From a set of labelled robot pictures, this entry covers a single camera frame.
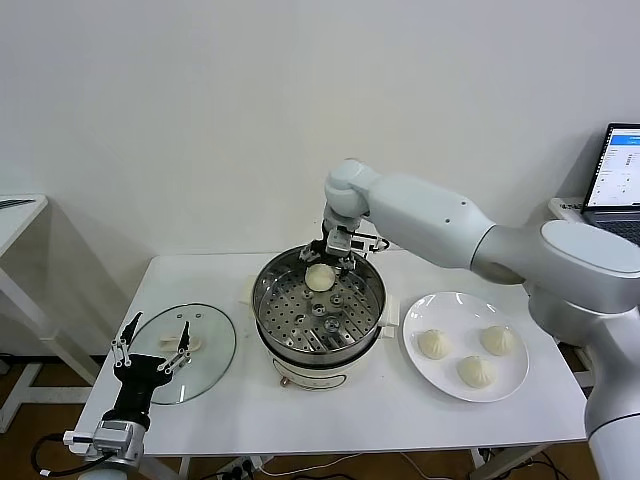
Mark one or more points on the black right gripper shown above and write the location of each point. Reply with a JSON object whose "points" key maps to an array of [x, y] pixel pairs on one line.
{"points": [[320, 250]]}

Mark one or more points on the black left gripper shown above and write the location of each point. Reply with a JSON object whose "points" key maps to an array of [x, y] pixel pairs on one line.
{"points": [[135, 385]]}

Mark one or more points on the white steamed baozi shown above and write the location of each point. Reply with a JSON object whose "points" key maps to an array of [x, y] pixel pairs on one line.
{"points": [[320, 278], [434, 344], [497, 340], [477, 372]]}

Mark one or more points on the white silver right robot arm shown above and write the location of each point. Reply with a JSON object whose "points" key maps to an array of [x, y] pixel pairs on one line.
{"points": [[425, 215]]}

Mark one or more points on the stainless steel perforated steamer basket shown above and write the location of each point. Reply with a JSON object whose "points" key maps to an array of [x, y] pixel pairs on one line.
{"points": [[370, 295]]}

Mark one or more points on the white electric cooker base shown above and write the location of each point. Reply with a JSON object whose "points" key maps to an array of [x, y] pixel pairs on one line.
{"points": [[392, 310]]}

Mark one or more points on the round white plate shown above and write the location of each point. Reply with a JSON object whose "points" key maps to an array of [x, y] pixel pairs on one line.
{"points": [[450, 310]]}

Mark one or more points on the white power strip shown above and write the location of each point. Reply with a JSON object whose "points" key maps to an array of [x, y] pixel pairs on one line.
{"points": [[239, 467]]}

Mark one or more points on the white side desk with laptop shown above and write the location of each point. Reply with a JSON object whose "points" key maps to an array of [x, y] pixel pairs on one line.
{"points": [[565, 206]]}

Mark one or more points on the grey open laptop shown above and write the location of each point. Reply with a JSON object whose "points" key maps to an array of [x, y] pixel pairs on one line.
{"points": [[620, 170]]}

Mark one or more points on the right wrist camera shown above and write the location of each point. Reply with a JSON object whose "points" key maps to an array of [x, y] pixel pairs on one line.
{"points": [[339, 242]]}

